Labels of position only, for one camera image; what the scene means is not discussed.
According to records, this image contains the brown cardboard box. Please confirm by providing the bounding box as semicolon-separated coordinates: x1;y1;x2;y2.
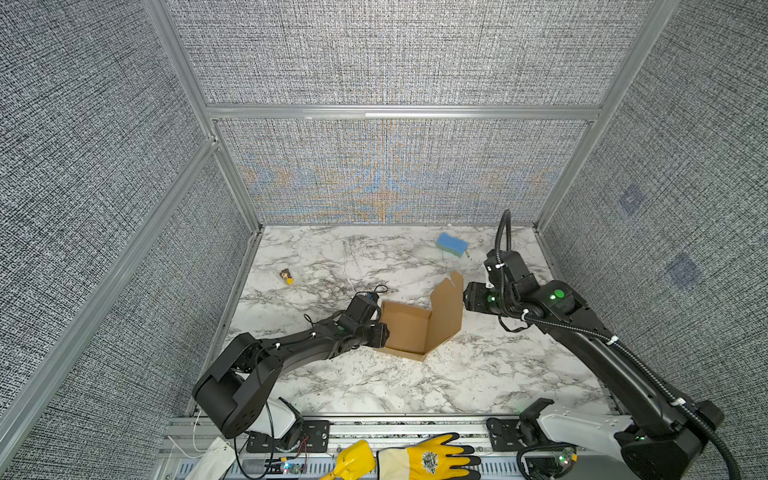
378;271;464;361

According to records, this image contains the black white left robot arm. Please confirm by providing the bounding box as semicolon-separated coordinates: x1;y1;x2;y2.
192;291;389;439

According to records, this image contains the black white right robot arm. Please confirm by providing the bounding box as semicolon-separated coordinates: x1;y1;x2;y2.
464;250;742;479

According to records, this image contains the blue green sponge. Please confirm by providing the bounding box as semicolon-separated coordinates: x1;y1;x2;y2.
436;233;469;258

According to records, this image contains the small brown yellow toy figure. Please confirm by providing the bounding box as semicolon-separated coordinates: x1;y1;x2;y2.
280;269;294;285

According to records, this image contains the yellow black work glove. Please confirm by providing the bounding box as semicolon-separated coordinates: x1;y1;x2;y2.
376;432;482;480

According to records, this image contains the white paper tag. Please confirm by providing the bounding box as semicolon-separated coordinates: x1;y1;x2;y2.
186;438;236;480

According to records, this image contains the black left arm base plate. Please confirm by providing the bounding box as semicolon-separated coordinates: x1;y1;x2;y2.
245;419;330;455

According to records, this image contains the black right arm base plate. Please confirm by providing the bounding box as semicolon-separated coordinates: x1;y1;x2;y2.
484;415;577;454

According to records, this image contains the aluminium front rail frame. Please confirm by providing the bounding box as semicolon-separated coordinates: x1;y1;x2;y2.
149;413;673;480

